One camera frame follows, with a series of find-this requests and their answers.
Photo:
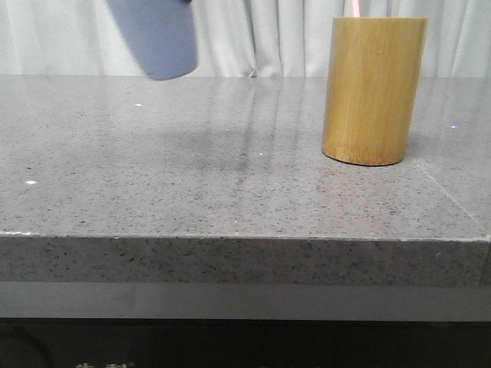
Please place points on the blue plastic cup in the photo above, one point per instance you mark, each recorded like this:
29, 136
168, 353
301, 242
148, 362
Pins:
161, 35

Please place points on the bamboo cylindrical holder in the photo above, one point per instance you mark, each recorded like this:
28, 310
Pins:
372, 84

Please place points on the pink chopstick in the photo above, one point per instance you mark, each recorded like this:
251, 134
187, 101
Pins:
355, 9

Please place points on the grey-white curtain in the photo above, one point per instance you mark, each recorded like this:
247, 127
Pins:
236, 38

